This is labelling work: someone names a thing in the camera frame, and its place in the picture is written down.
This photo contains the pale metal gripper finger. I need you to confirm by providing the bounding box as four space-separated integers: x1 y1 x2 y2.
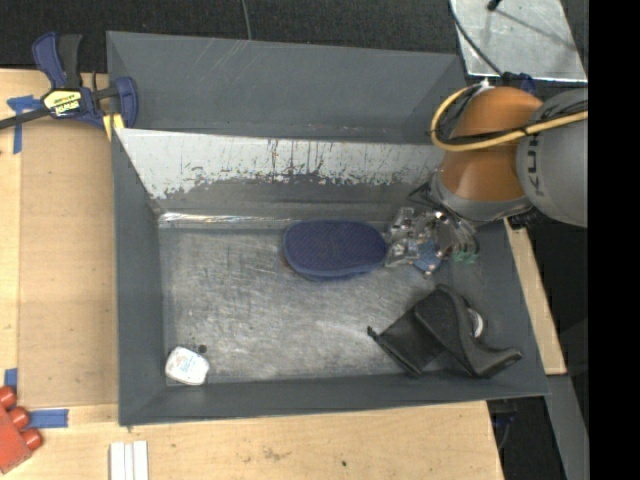
391 206 416 239
383 241 416 270

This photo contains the dark blue fabric slipper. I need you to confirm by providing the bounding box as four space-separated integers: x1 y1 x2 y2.
281 219 389 282

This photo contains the black fabric brace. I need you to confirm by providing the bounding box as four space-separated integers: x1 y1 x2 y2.
366 283 524 380

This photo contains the grey metal bin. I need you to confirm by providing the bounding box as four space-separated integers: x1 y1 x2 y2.
105 30 552 427

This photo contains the small white plastic packet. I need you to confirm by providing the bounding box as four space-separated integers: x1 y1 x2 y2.
164 346 211 387

